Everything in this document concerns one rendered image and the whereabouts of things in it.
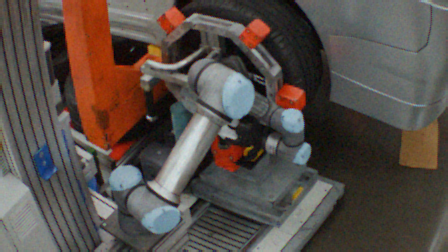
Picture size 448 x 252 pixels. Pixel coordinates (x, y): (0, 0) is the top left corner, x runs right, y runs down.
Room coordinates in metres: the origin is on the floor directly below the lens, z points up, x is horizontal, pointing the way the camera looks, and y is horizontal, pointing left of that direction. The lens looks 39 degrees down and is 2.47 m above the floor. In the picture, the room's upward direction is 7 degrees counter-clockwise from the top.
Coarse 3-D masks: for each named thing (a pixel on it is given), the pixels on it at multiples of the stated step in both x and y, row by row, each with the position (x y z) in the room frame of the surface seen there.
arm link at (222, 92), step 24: (216, 72) 1.66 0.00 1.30; (216, 96) 1.60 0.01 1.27; (240, 96) 1.59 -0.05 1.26; (192, 120) 1.59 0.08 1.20; (216, 120) 1.57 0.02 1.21; (192, 144) 1.53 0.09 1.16; (168, 168) 1.50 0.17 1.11; (192, 168) 1.51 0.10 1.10; (144, 192) 1.47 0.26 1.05; (168, 192) 1.46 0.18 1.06; (144, 216) 1.40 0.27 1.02; (168, 216) 1.41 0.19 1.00
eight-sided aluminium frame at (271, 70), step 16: (192, 16) 2.35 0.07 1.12; (208, 16) 2.33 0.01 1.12; (176, 32) 2.36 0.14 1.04; (224, 32) 2.22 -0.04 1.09; (240, 32) 2.20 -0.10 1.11; (160, 48) 2.42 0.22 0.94; (176, 48) 2.45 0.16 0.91; (240, 48) 2.17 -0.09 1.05; (256, 48) 2.18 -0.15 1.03; (256, 64) 2.13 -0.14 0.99; (272, 64) 2.14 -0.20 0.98; (272, 80) 2.09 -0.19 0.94; (176, 96) 2.39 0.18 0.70; (272, 96) 2.10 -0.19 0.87
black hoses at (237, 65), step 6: (222, 54) 2.26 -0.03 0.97; (228, 54) 2.25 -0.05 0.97; (222, 60) 2.13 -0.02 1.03; (228, 60) 2.10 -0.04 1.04; (234, 60) 2.09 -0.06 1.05; (240, 60) 2.10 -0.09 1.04; (228, 66) 2.07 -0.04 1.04; (234, 66) 2.07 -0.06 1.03; (240, 66) 2.09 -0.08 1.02; (240, 72) 2.06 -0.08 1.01; (246, 72) 2.08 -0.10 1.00; (246, 78) 2.06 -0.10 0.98; (252, 78) 2.07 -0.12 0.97
